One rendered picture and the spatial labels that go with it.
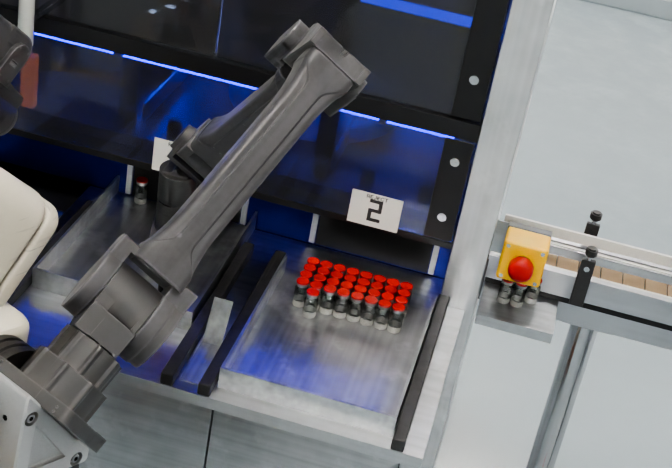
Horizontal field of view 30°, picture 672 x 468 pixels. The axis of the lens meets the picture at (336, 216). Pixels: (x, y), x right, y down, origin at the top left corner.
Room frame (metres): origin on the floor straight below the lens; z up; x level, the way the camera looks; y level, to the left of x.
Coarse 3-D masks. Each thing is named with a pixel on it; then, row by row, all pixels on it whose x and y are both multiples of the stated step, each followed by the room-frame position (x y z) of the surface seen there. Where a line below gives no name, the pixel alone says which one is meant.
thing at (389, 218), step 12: (360, 192) 1.79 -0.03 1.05; (360, 204) 1.79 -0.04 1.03; (372, 204) 1.78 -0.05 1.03; (384, 204) 1.78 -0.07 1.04; (396, 204) 1.78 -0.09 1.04; (348, 216) 1.79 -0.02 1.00; (360, 216) 1.79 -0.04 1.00; (372, 216) 1.78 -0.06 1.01; (384, 216) 1.78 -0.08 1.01; (396, 216) 1.78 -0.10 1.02; (384, 228) 1.78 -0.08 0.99; (396, 228) 1.78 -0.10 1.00
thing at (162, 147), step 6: (156, 138) 1.84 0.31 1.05; (156, 144) 1.84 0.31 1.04; (162, 144) 1.84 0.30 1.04; (168, 144) 1.84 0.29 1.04; (156, 150) 1.84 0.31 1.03; (162, 150) 1.84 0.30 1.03; (168, 150) 1.84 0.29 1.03; (156, 156) 1.84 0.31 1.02; (162, 156) 1.84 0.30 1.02; (156, 162) 1.84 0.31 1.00; (162, 162) 1.84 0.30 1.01; (156, 168) 1.84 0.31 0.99
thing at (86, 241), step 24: (120, 192) 1.93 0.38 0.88; (96, 216) 1.84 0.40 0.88; (120, 216) 1.85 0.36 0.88; (144, 216) 1.87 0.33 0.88; (72, 240) 1.74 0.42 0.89; (96, 240) 1.76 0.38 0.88; (144, 240) 1.79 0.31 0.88; (216, 240) 1.83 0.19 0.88; (240, 240) 1.80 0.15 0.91; (48, 264) 1.65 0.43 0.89; (72, 264) 1.68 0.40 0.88; (216, 264) 1.76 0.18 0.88; (48, 288) 1.59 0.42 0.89; (72, 288) 1.59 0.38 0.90; (192, 288) 1.67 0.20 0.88; (192, 312) 1.56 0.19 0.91
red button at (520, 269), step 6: (516, 258) 1.73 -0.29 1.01; (522, 258) 1.73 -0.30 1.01; (510, 264) 1.72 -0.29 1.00; (516, 264) 1.72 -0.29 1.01; (522, 264) 1.72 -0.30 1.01; (528, 264) 1.72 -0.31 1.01; (510, 270) 1.72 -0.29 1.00; (516, 270) 1.71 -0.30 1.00; (522, 270) 1.71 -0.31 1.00; (528, 270) 1.71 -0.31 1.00; (510, 276) 1.72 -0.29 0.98; (516, 276) 1.71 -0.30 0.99; (522, 276) 1.71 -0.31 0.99; (528, 276) 1.71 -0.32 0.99
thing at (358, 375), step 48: (288, 288) 1.72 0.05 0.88; (240, 336) 1.52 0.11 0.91; (288, 336) 1.59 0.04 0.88; (336, 336) 1.61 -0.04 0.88; (384, 336) 1.64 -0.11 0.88; (240, 384) 1.43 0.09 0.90; (288, 384) 1.47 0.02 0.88; (336, 384) 1.49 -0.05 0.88; (384, 384) 1.51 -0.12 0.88; (384, 432) 1.40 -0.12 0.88
